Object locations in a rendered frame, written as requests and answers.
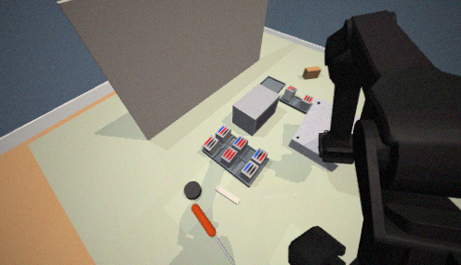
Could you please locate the grey flat panel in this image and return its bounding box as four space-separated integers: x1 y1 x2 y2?
57 0 269 140

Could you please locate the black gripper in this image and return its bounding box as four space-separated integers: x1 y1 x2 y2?
288 226 367 265

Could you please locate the orange-handled screwdriver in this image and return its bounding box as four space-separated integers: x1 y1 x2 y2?
191 205 235 265

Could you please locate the dark grey round disc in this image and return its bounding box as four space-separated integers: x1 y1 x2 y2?
184 181 202 200

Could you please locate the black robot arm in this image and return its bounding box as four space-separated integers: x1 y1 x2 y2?
318 10 461 265

